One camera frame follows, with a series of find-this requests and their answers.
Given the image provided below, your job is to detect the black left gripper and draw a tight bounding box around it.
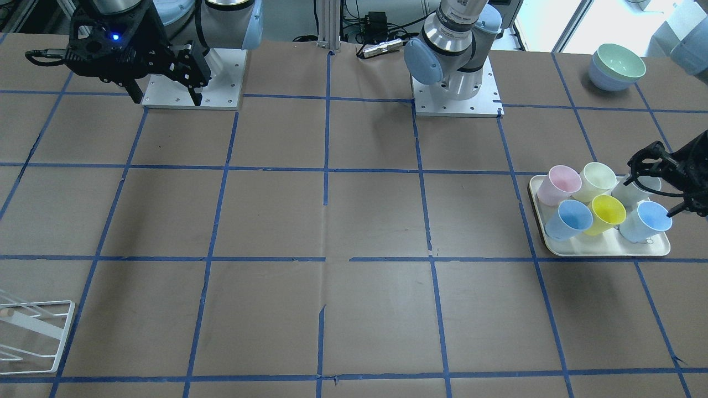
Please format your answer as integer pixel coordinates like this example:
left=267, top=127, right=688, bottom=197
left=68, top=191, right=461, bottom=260
left=628, top=131, right=707, bottom=218

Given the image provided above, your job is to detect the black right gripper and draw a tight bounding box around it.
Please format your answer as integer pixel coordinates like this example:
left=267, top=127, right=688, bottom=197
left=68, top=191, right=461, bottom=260
left=65, top=1, right=211, bottom=106

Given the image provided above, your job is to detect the yellow plastic cup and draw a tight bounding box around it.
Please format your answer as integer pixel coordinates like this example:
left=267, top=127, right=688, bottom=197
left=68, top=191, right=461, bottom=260
left=583, top=195, right=627, bottom=236

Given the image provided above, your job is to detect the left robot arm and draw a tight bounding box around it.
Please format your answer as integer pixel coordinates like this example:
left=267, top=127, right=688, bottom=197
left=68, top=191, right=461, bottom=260
left=404, top=1, right=706, bottom=217

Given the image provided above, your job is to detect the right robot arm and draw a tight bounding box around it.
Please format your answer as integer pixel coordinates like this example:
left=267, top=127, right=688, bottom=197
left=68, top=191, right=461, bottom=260
left=61, top=1, right=263, bottom=111

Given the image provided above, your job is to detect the grey plastic cup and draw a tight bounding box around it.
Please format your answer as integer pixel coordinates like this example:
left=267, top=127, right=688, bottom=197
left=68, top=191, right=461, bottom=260
left=610, top=175, right=662, bottom=207

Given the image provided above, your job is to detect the blue plastic cup near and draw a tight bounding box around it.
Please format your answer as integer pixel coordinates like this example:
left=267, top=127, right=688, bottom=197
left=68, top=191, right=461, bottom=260
left=618, top=201, right=673, bottom=243

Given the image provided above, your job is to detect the blue plastic cup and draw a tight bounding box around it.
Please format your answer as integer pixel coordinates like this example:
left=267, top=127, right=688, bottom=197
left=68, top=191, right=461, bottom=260
left=544, top=199, right=594, bottom=241
left=618, top=201, right=673, bottom=243

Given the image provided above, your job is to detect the cream plastic cup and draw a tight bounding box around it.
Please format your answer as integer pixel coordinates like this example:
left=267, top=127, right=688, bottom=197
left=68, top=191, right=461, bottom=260
left=571, top=162, right=617, bottom=202

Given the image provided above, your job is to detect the blue plastic cup far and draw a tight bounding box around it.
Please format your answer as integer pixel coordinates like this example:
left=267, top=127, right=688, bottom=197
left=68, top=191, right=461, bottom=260
left=544, top=199, right=594, bottom=241

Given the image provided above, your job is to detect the pink plastic cup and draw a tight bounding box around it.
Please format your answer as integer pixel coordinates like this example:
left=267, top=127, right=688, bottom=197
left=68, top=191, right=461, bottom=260
left=537, top=165, right=582, bottom=206

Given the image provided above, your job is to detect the cream plastic tray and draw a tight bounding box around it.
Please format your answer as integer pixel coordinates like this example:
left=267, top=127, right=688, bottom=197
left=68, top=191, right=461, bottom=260
left=528, top=175, right=671, bottom=257

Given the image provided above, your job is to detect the blue bowl underneath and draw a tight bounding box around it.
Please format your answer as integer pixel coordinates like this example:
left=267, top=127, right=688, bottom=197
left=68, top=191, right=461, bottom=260
left=589, top=53, right=645, bottom=92

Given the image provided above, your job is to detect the green bowl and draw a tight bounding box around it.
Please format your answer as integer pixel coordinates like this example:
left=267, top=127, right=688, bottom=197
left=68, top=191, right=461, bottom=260
left=592, top=43, right=647, bottom=82

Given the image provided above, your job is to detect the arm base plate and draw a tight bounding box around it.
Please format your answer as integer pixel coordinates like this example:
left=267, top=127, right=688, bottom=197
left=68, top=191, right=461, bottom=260
left=410, top=58, right=505, bottom=118
left=141, top=49, right=247, bottom=110

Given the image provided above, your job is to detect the white wire cup rack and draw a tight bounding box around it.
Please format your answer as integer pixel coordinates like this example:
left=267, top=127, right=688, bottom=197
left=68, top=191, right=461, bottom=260
left=1, top=290, right=76, bottom=377

